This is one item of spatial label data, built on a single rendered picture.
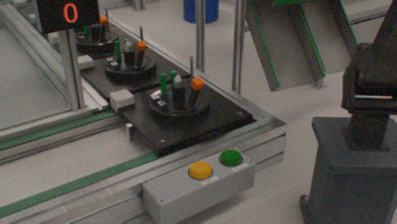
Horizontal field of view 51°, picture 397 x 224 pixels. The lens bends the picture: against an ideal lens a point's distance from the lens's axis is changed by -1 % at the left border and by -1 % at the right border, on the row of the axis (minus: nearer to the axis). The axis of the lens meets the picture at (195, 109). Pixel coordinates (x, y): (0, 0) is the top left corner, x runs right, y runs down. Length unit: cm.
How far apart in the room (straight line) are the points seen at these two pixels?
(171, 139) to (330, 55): 51
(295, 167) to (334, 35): 40
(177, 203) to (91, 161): 25
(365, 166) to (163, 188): 34
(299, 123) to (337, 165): 49
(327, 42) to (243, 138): 41
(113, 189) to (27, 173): 23
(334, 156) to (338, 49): 54
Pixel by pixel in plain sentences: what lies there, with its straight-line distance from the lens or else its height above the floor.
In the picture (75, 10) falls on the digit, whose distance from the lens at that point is 89.
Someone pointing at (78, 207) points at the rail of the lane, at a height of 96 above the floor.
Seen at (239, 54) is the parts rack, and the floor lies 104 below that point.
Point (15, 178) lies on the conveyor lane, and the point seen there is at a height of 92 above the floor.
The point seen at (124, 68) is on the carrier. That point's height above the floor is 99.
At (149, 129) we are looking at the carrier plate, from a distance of 90.
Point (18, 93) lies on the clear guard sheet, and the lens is 98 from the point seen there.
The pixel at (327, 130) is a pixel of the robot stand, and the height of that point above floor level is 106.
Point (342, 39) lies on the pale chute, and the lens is 121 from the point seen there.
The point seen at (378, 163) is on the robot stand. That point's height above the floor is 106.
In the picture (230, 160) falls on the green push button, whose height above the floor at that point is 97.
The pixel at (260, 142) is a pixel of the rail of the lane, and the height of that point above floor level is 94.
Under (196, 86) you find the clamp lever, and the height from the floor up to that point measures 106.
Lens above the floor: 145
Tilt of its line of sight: 30 degrees down
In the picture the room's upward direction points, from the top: straight up
